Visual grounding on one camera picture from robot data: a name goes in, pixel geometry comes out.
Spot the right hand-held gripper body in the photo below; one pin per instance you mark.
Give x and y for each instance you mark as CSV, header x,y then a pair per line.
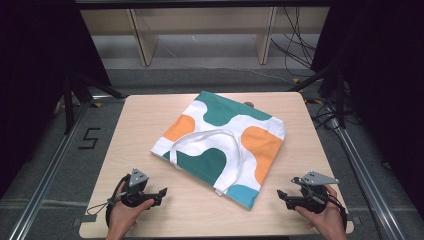
x,y
316,179

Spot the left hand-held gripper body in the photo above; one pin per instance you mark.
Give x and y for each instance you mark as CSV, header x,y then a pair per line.
x,y
137,178

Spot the white tote bag coloured blobs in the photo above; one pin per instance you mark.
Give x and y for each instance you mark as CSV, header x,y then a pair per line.
x,y
230,140

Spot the person's left hand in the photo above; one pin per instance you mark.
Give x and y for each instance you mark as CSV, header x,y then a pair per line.
x,y
125,215

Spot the person's right hand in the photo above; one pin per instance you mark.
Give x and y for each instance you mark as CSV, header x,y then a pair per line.
x,y
328,218

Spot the black metal stand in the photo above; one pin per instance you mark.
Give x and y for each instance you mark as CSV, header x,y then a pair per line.
x,y
339,100
69,106

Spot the yellow tape piece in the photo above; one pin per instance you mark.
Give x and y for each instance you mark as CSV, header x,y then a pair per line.
x,y
296,80
97,104

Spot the small round brown disc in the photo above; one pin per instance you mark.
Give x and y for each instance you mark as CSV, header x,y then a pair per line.
x,y
249,104

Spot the black curtain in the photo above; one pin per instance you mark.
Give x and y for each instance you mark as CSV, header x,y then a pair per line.
x,y
36,83
386,83

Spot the light wooden shelf unit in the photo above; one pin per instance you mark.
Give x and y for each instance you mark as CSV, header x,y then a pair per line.
x,y
146,46

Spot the aluminium floor rail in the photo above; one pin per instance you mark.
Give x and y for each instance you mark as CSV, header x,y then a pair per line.
x,y
46,176
366,180

